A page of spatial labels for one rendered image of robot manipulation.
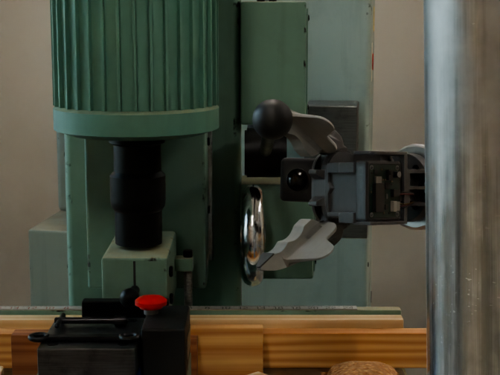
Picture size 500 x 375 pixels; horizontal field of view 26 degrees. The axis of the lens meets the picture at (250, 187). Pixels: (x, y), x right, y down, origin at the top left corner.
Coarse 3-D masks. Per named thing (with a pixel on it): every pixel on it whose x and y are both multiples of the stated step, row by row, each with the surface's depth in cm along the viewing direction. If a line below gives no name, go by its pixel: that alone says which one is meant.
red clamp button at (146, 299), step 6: (138, 300) 101; (144, 300) 101; (150, 300) 101; (156, 300) 101; (162, 300) 101; (138, 306) 101; (144, 306) 100; (150, 306) 100; (156, 306) 100; (162, 306) 101
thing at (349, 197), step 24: (312, 168) 108; (336, 168) 105; (360, 168) 102; (384, 168) 103; (408, 168) 111; (312, 192) 108; (336, 192) 106; (360, 192) 102; (384, 192) 103; (408, 192) 105; (336, 216) 105; (360, 216) 102; (384, 216) 103; (408, 216) 111
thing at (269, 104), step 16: (256, 112) 92; (272, 112) 91; (288, 112) 92; (256, 128) 92; (272, 128) 91; (288, 128) 92; (256, 144) 128; (272, 144) 113; (256, 160) 128; (272, 160) 128; (256, 176) 130; (272, 176) 130
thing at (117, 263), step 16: (112, 240) 122; (112, 256) 114; (128, 256) 114; (144, 256) 114; (160, 256) 114; (112, 272) 114; (128, 272) 114; (144, 272) 114; (160, 272) 114; (112, 288) 114; (144, 288) 114; (160, 288) 114
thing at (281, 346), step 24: (0, 336) 119; (264, 336) 119; (288, 336) 119; (312, 336) 119; (336, 336) 119; (360, 336) 119; (384, 336) 119; (408, 336) 119; (0, 360) 119; (264, 360) 119; (288, 360) 119; (312, 360) 119; (336, 360) 119; (360, 360) 119; (384, 360) 119; (408, 360) 119
